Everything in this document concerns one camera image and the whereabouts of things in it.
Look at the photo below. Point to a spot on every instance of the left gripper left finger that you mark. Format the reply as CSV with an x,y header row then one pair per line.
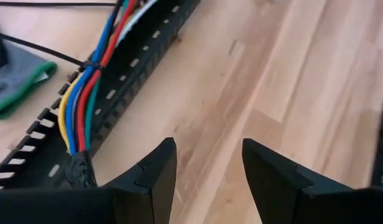
x,y
117,205

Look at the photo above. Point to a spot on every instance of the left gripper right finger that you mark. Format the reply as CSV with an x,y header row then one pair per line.
x,y
303,202

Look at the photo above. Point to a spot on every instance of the black glove green cuff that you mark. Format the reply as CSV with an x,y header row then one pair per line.
x,y
17,77

